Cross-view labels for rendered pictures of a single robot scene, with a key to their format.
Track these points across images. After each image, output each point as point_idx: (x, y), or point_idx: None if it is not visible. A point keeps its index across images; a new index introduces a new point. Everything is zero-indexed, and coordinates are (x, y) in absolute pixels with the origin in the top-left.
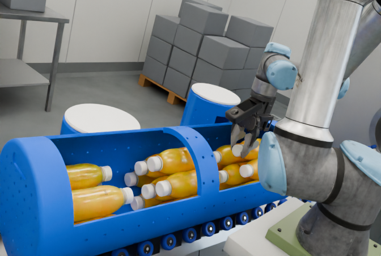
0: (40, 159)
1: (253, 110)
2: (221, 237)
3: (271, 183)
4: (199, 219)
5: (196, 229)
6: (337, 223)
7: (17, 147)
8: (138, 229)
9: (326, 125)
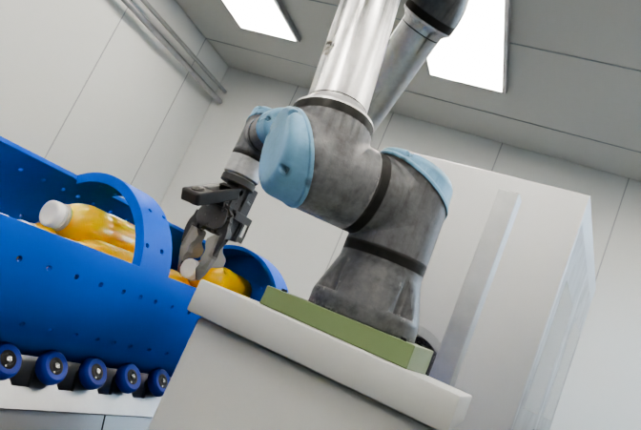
0: None
1: (226, 194)
2: (147, 408)
3: (290, 162)
4: (125, 325)
5: (100, 388)
6: (380, 256)
7: None
8: (16, 266)
9: (365, 104)
